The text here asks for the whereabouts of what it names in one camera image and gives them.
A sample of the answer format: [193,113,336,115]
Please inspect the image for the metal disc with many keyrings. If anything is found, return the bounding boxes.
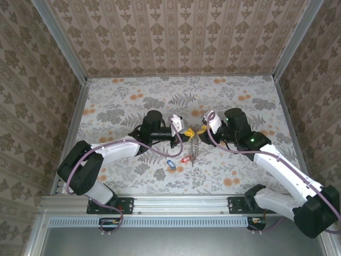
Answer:
[188,127,202,167]

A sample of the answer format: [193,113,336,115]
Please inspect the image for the grey metal sheet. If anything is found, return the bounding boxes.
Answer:
[42,226,324,256]

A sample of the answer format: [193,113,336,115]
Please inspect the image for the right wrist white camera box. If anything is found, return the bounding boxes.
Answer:
[201,110,222,134]

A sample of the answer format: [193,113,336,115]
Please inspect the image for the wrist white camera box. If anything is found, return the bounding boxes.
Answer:
[169,114,187,137]
[201,110,222,134]

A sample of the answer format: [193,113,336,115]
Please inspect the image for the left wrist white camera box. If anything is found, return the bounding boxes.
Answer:
[169,114,187,137]

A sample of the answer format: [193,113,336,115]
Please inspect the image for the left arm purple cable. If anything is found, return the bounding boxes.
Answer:
[65,114,184,235]

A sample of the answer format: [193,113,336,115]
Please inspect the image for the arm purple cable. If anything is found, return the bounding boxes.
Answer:
[204,111,341,235]
[65,114,184,235]

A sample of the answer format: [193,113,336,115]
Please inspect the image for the aluminium table end rail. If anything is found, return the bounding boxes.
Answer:
[87,74,275,79]

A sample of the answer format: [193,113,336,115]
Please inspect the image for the aluminium table side rail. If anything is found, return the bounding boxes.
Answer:
[273,76,311,185]
[50,78,93,195]

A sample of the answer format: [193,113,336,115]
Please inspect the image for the aluminium mounting rail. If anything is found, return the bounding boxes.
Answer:
[39,194,296,215]

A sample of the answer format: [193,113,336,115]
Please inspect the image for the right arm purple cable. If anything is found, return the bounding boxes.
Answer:
[204,111,341,235]

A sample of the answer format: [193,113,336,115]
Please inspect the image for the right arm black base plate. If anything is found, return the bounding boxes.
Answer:
[228,196,278,215]

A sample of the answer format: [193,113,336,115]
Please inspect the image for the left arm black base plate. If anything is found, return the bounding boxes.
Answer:
[86,196,134,215]

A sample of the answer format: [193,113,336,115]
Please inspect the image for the white slotted cable duct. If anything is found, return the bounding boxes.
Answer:
[49,216,267,228]

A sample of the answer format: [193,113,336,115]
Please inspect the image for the black cable connector box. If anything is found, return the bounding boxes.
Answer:
[247,217,267,230]
[98,217,121,231]

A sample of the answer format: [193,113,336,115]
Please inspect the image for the aluminium frame post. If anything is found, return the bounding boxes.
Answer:
[30,0,88,83]
[272,0,326,81]

